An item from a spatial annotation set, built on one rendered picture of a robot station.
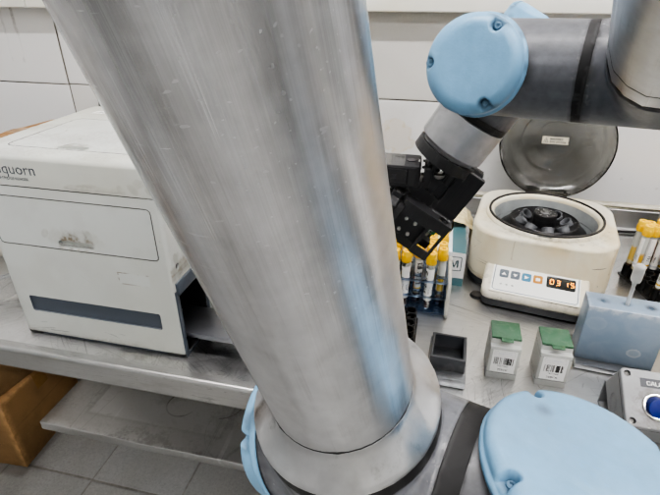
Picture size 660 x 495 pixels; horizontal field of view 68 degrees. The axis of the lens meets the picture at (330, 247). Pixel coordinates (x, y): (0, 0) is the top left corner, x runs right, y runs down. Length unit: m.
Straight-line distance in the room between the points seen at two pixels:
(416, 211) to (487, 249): 0.36
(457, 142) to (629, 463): 0.32
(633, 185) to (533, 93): 0.88
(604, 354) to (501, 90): 0.51
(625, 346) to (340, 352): 0.64
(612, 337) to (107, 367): 0.72
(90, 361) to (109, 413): 0.81
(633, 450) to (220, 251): 0.26
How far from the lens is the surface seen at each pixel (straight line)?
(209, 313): 0.79
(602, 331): 0.79
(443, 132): 0.53
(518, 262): 0.90
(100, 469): 1.86
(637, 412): 0.69
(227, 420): 1.51
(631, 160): 1.25
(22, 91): 1.62
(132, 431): 1.55
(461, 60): 0.40
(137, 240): 0.69
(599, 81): 0.40
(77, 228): 0.74
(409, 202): 0.55
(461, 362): 0.71
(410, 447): 0.29
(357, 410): 0.24
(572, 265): 0.90
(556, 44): 0.41
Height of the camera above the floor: 1.37
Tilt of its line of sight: 28 degrees down
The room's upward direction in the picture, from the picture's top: straight up
